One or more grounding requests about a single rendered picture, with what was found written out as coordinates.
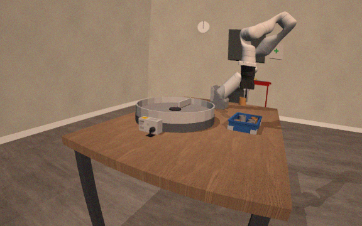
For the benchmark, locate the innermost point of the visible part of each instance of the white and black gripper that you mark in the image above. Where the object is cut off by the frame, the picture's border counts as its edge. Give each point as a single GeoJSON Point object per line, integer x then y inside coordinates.
{"type": "Point", "coordinates": [247, 74]}

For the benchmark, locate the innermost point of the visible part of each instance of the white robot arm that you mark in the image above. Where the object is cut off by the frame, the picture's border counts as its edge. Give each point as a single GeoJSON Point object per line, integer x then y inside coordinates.
{"type": "Point", "coordinates": [284, 19]}

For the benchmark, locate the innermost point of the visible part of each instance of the blue crate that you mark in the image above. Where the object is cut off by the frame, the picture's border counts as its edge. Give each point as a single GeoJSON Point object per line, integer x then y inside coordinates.
{"type": "Point", "coordinates": [244, 126]}

